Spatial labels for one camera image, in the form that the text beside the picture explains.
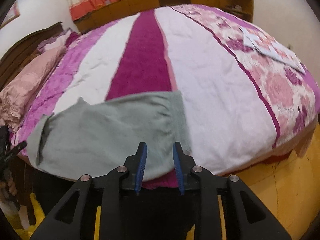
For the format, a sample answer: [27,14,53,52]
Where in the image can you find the grey fleece pants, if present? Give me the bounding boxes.
[27,91,190,181]

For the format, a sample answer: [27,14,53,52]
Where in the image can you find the person's left hand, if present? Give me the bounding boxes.
[0,175,17,203]

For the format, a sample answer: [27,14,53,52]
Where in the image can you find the pink folded quilt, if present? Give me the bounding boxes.
[1,45,66,132]

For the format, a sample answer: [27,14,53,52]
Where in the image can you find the yellow fuzzy sleeve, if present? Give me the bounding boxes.
[8,192,45,240]

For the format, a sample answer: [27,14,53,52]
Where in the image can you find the purple striped bedspread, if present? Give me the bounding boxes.
[10,4,319,175]

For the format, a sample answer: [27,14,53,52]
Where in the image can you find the dark wooden headboard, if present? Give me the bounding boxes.
[1,22,63,90]

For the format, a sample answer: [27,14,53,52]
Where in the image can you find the purple ruffled pillow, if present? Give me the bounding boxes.
[37,28,80,53]

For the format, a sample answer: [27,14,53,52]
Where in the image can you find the framed wedding photo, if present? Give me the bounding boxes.
[0,2,20,28]

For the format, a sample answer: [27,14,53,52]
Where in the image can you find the folded floral cloth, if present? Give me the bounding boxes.
[239,27,305,74]

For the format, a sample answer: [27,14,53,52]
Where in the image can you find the long wooden cabinet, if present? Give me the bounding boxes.
[74,0,254,33]

